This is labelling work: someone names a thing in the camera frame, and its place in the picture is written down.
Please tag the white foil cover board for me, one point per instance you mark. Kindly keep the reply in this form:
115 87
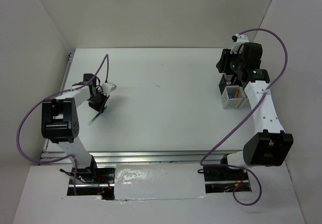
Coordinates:
158 182

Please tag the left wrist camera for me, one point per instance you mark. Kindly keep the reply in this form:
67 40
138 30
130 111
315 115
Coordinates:
108 88

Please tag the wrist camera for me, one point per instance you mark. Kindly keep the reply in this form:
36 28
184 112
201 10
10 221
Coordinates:
239 40
108 88

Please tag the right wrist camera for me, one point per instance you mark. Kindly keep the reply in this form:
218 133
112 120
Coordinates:
239 40

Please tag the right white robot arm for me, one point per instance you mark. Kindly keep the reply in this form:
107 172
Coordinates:
270 144

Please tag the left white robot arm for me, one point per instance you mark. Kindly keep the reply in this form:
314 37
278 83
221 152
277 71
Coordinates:
60 123

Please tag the orange lead case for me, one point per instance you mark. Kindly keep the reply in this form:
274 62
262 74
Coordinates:
236 95

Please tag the white mesh organizer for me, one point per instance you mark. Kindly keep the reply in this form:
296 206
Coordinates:
241 102

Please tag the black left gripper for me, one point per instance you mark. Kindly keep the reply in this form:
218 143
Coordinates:
100 108

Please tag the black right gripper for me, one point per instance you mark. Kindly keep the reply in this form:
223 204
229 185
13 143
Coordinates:
223 65

